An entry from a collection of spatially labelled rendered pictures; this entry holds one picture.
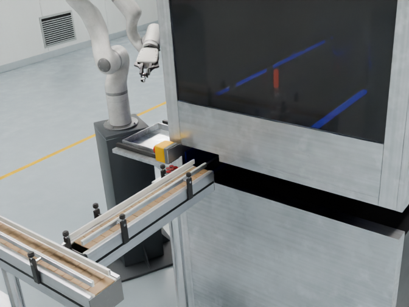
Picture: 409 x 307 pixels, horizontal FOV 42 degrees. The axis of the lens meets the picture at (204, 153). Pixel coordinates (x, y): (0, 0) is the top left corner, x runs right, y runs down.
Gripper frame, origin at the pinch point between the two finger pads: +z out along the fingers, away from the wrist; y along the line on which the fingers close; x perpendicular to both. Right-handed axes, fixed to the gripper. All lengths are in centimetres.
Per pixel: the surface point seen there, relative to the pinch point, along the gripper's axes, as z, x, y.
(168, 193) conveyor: 69, 4, -22
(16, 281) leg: 106, -6, 30
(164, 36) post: 19.4, 39.3, -15.7
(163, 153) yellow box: 48, 2, -17
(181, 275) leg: 86, -33, -27
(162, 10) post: 15, 48, -15
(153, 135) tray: 12.0, -32.2, -3.1
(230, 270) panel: 77, -43, -47
